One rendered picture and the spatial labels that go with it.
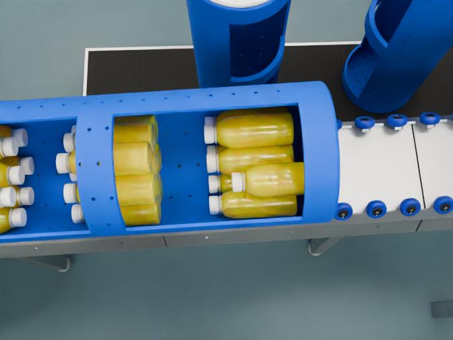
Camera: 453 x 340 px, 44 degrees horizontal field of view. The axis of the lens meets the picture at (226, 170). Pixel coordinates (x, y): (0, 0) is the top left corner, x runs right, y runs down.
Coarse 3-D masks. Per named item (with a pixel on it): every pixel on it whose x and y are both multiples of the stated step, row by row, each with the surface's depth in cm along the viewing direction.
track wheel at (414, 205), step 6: (408, 198) 122; (414, 198) 122; (402, 204) 122; (408, 204) 121; (414, 204) 121; (420, 204) 122; (402, 210) 122; (408, 210) 122; (414, 210) 122; (408, 216) 123
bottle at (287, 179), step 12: (252, 168) 110; (264, 168) 109; (276, 168) 109; (288, 168) 109; (300, 168) 109; (252, 180) 108; (264, 180) 108; (276, 180) 108; (288, 180) 108; (300, 180) 108; (252, 192) 109; (264, 192) 109; (276, 192) 109; (288, 192) 109; (300, 192) 109
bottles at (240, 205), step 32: (0, 128) 117; (0, 160) 120; (32, 160) 123; (160, 160) 125; (224, 160) 113; (256, 160) 113; (288, 160) 113; (32, 192) 122; (160, 192) 122; (224, 192) 115; (0, 224) 113; (128, 224) 114
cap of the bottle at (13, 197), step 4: (4, 188) 111; (8, 188) 110; (12, 188) 111; (4, 192) 110; (8, 192) 110; (12, 192) 111; (4, 196) 109; (8, 196) 109; (12, 196) 111; (16, 196) 113; (4, 200) 109; (8, 200) 109; (12, 200) 111; (4, 204) 110; (8, 204) 110; (12, 204) 111
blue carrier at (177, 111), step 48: (96, 96) 108; (144, 96) 106; (192, 96) 105; (240, 96) 104; (288, 96) 103; (48, 144) 125; (96, 144) 99; (192, 144) 126; (336, 144) 99; (48, 192) 125; (96, 192) 99; (192, 192) 124; (336, 192) 101; (0, 240) 107
